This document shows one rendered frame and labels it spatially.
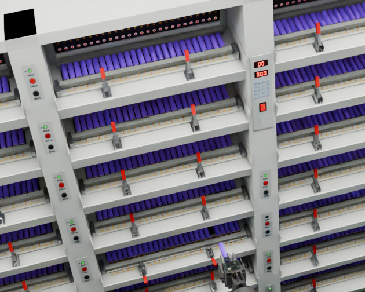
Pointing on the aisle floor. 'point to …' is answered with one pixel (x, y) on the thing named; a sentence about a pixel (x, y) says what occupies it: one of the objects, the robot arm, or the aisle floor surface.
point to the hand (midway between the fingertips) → (225, 258)
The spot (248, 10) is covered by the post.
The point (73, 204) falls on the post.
